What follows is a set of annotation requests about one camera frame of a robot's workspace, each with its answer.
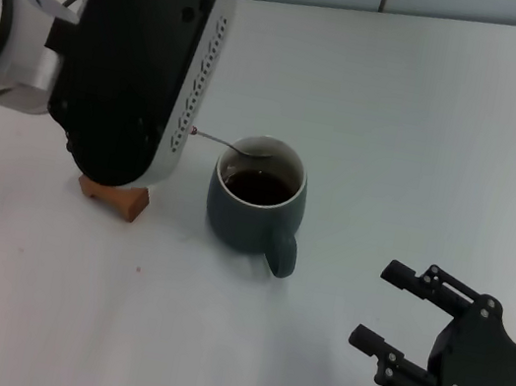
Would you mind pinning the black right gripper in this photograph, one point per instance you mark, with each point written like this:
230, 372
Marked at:
484, 368

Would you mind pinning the grey ceramic cup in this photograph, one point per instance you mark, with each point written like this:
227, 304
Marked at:
233, 219

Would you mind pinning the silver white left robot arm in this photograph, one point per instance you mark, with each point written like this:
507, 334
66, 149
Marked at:
132, 56

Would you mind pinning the arched wooden block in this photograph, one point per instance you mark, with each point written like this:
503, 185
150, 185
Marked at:
126, 205

